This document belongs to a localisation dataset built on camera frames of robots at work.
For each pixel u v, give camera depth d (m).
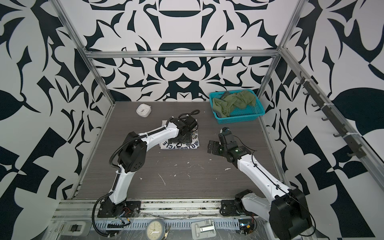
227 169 0.87
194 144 0.94
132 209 0.74
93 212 0.69
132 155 0.54
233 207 0.74
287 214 0.40
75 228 0.66
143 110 1.11
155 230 0.66
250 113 1.15
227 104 1.06
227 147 0.63
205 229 0.67
